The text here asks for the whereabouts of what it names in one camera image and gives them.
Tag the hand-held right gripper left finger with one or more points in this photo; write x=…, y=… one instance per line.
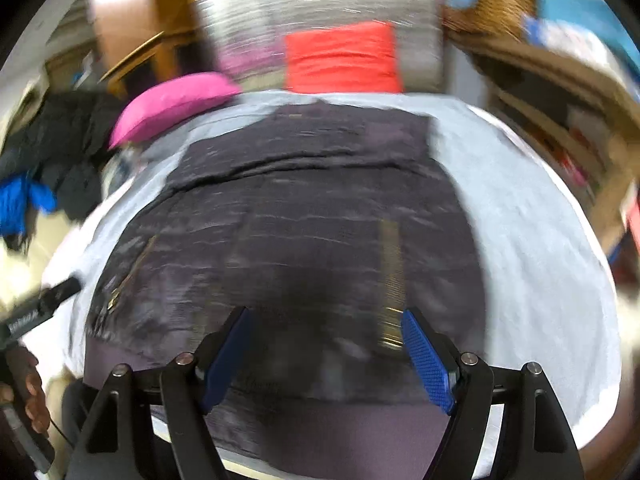
x=227, y=360

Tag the blue cardboard box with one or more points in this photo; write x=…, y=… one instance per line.
x=575, y=15

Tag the wicker basket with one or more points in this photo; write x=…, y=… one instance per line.
x=492, y=5

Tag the dark quilted zip jacket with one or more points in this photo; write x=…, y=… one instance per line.
x=300, y=220

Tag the wooden shelf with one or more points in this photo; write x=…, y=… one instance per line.
x=550, y=110

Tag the red pillow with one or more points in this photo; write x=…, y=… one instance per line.
x=340, y=57

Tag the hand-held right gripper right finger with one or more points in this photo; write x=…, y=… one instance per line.
x=427, y=365

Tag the light blue bed sheet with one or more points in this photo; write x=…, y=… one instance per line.
x=525, y=240

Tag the wooden cabinet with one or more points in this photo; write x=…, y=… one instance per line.
x=125, y=15

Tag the pink pillow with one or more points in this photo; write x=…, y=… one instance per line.
x=175, y=105

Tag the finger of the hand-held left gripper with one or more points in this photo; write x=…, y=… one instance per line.
x=62, y=292

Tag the silver foil insulation mat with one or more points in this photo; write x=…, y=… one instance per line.
x=310, y=0

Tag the blue jacket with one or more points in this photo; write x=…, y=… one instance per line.
x=20, y=202

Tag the person's left hand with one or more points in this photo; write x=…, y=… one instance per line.
x=35, y=395

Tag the pile of dark clothes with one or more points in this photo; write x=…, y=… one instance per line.
x=65, y=145

